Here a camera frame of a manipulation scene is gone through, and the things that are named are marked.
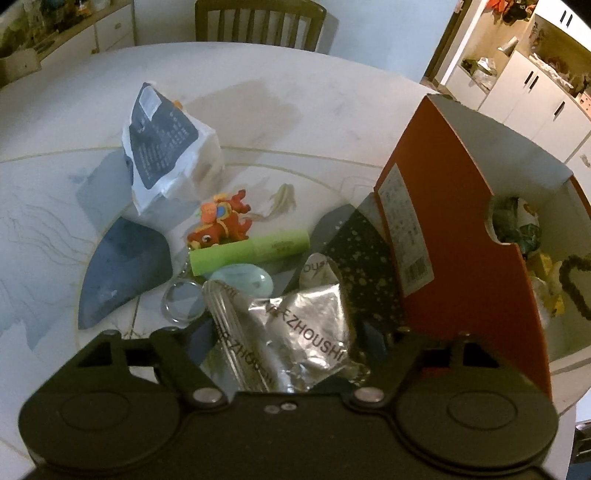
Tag white wall cabinet unit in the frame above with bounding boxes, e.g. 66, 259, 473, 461
435, 1, 590, 183

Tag dark wooden chair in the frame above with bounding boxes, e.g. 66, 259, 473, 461
194, 1, 327, 52

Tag green tube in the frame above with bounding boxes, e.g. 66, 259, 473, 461
188, 230, 310, 276

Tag yellow small carton box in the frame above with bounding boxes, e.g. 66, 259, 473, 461
527, 251, 565, 318

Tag silver foil packet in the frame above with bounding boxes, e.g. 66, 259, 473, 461
204, 253, 370, 394

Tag red orange toy figure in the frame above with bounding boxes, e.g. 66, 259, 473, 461
186, 189, 252, 250

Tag white bag with dark label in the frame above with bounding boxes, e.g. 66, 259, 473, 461
122, 83, 224, 215

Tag light blue oval case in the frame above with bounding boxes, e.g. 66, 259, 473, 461
208, 263, 274, 297

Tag round clear keyring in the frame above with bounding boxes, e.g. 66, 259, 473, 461
161, 257, 206, 326

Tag white sideboard with drawers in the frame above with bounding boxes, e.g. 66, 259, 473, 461
0, 0, 136, 89

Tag red cardboard shoe box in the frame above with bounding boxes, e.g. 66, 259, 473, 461
375, 95, 590, 411

